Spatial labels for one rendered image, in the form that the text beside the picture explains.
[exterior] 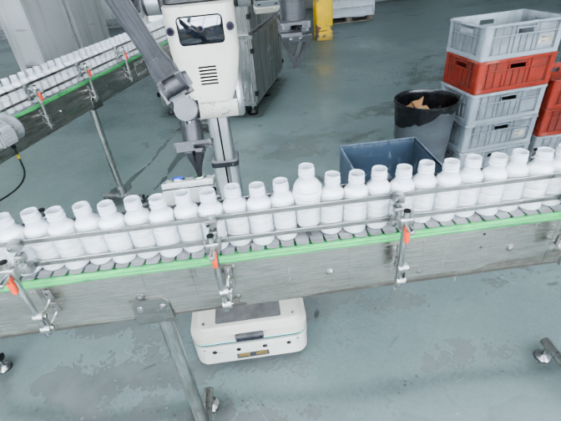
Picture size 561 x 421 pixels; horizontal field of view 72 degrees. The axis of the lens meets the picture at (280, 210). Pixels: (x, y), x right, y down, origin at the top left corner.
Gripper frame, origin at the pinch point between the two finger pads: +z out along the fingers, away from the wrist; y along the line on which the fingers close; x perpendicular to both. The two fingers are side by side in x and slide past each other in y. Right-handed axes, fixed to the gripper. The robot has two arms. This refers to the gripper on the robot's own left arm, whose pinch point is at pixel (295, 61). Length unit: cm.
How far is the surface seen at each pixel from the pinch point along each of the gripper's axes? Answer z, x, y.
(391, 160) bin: 54, -43, 45
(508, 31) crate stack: 33, -158, 161
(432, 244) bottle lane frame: 45, -31, -20
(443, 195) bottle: 31.9, -33.3, -17.2
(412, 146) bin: 49, -52, 45
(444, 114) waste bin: 79, -118, 150
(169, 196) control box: 30.9, 36.8, -3.1
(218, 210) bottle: 28.1, 22.4, -17.5
